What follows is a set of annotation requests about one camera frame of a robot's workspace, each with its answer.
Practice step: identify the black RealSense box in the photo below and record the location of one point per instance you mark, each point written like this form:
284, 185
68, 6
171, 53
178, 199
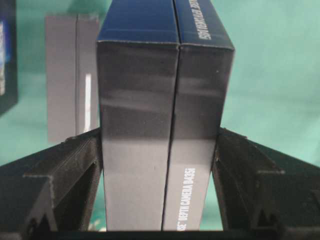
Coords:
71, 75
8, 55
163, 71

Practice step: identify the green table cloth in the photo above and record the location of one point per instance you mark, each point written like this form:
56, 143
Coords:
261, 89

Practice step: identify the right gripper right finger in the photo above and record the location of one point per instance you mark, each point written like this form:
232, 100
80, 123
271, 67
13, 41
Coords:
258, 187

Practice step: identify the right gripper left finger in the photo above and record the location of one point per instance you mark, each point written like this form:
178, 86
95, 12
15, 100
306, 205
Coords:
57, 185

